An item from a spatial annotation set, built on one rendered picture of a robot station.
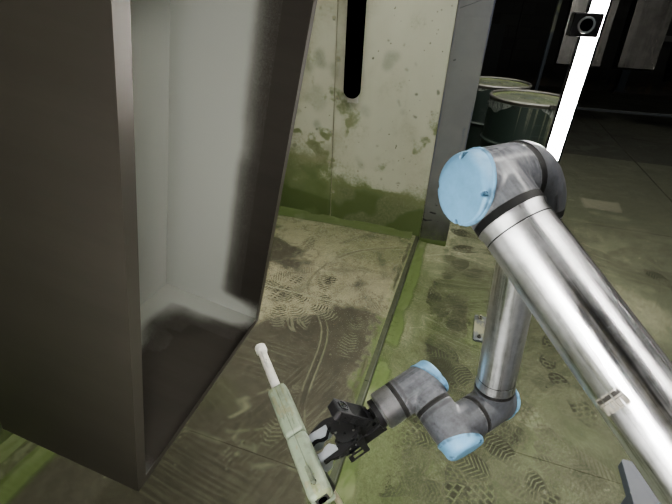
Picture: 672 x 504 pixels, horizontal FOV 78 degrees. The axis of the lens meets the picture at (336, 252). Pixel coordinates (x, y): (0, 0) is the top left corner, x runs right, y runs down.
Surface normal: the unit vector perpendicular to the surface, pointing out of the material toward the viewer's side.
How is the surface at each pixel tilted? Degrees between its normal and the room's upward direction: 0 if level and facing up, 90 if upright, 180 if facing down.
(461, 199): 86
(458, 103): 90
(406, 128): 90
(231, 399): 0
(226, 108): 90
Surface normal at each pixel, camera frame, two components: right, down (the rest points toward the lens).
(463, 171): -0.90, 0.13
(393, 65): -0.32, 0.48
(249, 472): 0.04, -0.86
